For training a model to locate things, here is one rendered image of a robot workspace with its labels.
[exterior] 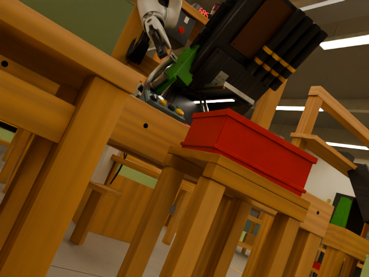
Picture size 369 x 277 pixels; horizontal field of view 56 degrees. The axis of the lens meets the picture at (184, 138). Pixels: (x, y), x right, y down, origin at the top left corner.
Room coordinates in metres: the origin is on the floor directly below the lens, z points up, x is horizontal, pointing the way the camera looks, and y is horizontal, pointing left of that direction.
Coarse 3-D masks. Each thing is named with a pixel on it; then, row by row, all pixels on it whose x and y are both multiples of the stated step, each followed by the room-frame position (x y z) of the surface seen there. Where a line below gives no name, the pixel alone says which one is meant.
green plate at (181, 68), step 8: (192, 48) 1.37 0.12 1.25; (184, 56) 1.37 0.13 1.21; (192, 56) 1.36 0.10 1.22; (176, 64) 1.38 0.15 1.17; (184, 64) 1.34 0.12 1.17; (168, 72) 1.40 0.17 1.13; (176, 72) 1.33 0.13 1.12; (184, 72) 1.36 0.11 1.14; (176, 80) 1.39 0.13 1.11; (184, 80) 1.36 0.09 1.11
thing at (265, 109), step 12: (132, 0) 1.56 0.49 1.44; (132, 12) 1.57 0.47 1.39; (132, 24) 1.58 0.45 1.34; (120, 36) 1.57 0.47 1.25; (132, 36) 1.60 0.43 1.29; (120, 48) 1.58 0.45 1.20; (132, 48) 1.61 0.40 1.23; (120, 60) 1.60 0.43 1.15; (264, 96) 2.06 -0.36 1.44; (276, 96) 2.05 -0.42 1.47; (264, 108) 2.02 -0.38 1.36; (252, 120) 2.08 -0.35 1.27; (264, 120) 2.04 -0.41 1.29
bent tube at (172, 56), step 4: (172, 56) 1.42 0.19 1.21; (164, 60) 1.42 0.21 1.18; (168, 60) 1.41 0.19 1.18; (172, 60) 1.39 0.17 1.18; (176, 60) 1.41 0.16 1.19; (160, 64) 1.43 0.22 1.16; (164, 64) 1.42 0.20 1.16; (168, 64) 1.42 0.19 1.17; (156, 68) 1.44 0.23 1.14; (160, 68) 1.43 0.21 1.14; (164, 68) 1.44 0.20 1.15; (152, 72) 1.45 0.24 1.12; (156, 72) 1.44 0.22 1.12; (160, 72) 1.45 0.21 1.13; (148, 76) 1.44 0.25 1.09; (152, 76) 1.44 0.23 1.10; (156, 76) 1.46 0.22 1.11; (148, 80) 1.43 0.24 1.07; (152, 80) 1.44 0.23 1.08; (144, 84) 1.41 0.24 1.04; (148, 84) 1.40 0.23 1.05; (144, 88) 1.37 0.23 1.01; (148, 88) 1.37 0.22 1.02
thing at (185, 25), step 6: (180, 12) 1.57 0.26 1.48; (180, 18) 1.57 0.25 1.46; (186, 18) 1.59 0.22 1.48; (192, 18) 1.60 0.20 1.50; (180, 24) 1.58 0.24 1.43; (186, 24) 1.59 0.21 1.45; (192, 24) 1.61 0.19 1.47; (168, 30) 1.56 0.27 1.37; (174, 30) 1.57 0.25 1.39; (180, 30) 1.58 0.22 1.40; (186, 30) 1.60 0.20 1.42; (168, 36) 1.58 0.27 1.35; (174, 36) 1.58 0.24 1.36; (180, 36) 1.59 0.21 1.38; (186, 36) 1.60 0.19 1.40; (174, 42) 1.62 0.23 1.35; (180, 42) 1.60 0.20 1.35; (186, 42) 1.61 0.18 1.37; (174, 48) 1.69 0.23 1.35
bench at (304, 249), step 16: (112, 144) 1.70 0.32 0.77; (144, 160) 1.80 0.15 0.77; (224, 208) 2.03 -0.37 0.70; (208, 240) 2.05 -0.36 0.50; (304, 240) 1.50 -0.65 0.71; (320, 240) 1.53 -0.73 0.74; (208, 256) 2.03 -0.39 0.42; (304, 256) 1.50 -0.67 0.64; (192, 272) 2.08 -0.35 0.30; (288, 272) 1.52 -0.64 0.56; (304, 272) 1.52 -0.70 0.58
